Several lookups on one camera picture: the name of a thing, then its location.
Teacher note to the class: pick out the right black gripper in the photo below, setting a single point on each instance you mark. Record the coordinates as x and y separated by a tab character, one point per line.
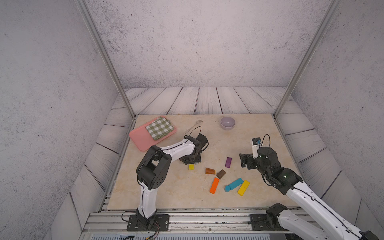
249	162

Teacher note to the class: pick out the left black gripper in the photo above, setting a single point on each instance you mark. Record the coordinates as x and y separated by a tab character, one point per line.
187	162

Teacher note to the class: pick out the purple block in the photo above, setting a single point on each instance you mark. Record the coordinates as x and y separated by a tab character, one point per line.
228	162

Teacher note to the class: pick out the orange brown block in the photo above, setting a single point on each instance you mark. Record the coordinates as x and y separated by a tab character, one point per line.
210	171

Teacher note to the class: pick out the orange long block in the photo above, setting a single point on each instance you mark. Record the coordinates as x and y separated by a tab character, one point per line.
214	185

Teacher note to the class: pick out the teal cylinder block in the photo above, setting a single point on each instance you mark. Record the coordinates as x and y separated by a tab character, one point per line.
234	185

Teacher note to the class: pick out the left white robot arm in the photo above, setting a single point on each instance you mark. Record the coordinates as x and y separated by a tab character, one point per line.
153	169

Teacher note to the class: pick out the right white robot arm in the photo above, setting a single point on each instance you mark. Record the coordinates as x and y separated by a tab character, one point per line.
331	225

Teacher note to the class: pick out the dark brown block centre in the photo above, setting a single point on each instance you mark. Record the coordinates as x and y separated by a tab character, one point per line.
221	173

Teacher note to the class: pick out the lilac bowl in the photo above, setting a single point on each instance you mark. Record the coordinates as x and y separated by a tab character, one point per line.
227	123

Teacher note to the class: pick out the green checkered cloth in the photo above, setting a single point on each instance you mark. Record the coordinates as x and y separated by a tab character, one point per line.
160	128

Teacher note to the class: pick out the pink plastic tray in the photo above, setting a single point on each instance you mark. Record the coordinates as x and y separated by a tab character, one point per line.
143	140

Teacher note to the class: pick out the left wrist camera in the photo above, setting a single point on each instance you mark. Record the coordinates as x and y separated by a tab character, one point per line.
203	142

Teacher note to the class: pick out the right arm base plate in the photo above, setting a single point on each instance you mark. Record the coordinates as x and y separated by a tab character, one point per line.
265	222

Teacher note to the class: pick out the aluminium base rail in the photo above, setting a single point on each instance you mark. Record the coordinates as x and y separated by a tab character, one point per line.
227	223

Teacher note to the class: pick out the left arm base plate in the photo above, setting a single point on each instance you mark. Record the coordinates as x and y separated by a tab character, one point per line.
156	223

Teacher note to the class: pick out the right aluminium frame post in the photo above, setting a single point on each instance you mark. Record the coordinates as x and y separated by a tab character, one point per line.
316	39

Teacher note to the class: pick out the aluminium frame post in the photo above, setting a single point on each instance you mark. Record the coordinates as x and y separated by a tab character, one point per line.
88	19
316	39

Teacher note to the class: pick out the left aluminium frame post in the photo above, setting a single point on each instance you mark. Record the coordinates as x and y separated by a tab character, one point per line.
88	19

